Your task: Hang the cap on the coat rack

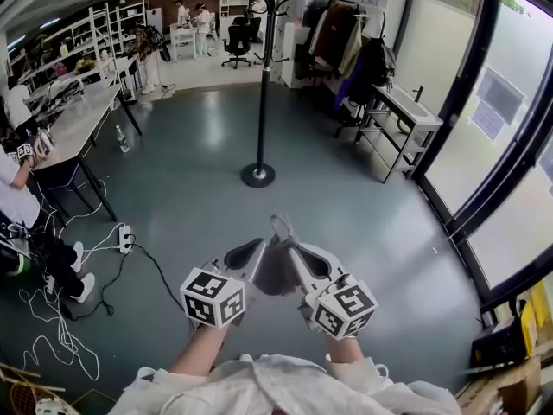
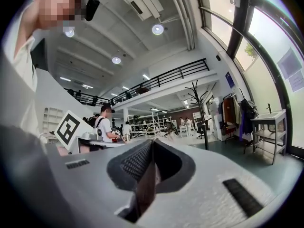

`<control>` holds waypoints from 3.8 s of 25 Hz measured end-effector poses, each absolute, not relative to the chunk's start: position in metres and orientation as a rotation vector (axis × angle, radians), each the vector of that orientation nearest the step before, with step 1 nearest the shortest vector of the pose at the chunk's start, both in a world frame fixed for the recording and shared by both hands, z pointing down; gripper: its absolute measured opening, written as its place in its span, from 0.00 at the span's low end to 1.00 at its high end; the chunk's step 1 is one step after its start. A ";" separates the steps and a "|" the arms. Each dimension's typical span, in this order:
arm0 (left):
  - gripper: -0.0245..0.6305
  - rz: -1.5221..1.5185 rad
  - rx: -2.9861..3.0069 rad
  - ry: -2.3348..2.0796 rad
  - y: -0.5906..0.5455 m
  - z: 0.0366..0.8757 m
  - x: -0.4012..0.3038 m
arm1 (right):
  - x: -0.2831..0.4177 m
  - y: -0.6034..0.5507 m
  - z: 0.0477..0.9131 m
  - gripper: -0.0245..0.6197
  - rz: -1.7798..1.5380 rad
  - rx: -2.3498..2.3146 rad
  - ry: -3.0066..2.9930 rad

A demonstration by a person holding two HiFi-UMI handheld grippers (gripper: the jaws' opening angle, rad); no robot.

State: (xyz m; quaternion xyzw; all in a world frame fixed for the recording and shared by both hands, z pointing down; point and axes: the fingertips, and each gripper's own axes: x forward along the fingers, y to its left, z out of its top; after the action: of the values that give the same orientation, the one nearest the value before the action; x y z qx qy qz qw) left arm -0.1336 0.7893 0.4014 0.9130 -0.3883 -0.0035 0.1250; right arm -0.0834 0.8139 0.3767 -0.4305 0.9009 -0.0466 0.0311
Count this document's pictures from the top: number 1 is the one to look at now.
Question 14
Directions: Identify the black coat stand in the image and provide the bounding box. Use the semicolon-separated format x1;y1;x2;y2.
239;0;308;188

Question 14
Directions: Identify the black backpack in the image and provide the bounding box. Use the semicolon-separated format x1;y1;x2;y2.
347;35;397;105

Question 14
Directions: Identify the cardboard box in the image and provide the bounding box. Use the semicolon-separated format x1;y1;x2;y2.
455;355;543;415

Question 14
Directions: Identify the white hanging garment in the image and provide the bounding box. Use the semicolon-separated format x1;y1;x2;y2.
307;9;329;55

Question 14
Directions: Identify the person's white shirt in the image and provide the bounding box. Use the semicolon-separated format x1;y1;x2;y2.
107;352;463;415

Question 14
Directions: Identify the white shelf unit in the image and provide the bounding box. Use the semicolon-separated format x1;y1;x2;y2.
219;0;251;19

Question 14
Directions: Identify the person's left forearm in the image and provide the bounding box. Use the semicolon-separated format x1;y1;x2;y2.
168;322;228;378

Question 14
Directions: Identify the white locker cabinet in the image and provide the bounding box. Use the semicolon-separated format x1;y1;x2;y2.
276;0;313;89

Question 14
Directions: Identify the brown jacket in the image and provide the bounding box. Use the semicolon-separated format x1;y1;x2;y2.
313;3;356;67

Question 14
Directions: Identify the black box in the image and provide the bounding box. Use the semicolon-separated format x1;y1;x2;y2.
470;316;527;369

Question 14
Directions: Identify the white cable tangle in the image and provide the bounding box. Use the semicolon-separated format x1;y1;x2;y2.
16;170;130;382

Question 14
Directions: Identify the black cable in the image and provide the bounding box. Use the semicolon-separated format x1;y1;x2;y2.
60;233;198;332

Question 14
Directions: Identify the clear water bottle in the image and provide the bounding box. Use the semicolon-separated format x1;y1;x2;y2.
114;124;130;154

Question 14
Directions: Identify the yellow floor sign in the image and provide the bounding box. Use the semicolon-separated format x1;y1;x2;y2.
519;283;553;358

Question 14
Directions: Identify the white shirt on hanger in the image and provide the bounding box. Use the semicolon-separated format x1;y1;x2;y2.
358;9;388;41

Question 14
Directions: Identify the black office chair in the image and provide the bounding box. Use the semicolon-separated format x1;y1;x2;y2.
221;23;254;70

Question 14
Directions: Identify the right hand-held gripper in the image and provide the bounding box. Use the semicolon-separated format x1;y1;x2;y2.
288;242;379;341

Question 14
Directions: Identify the white table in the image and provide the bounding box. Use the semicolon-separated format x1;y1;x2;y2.
169;23;199;63

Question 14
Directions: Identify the white shelving unit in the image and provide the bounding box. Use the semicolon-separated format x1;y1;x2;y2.
8;0;148;99

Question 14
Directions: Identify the yellow-framed racket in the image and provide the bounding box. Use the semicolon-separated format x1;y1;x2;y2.
0;361;81;415

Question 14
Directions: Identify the black-framed glass door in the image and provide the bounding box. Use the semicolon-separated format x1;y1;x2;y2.
412;0;553;310

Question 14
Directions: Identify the purple garment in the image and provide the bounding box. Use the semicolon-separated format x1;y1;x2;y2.
333;65;362;112

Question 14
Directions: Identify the person's right forearm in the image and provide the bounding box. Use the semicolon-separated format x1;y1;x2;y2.
324;333;364;365

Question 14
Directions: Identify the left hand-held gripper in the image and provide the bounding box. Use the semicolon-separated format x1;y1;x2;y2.
179;238;267;329

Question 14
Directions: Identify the white paper door notice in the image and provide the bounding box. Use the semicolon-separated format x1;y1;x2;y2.
469;100;505;145

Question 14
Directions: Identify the grey cap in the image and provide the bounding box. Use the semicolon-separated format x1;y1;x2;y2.
252;213;303;297

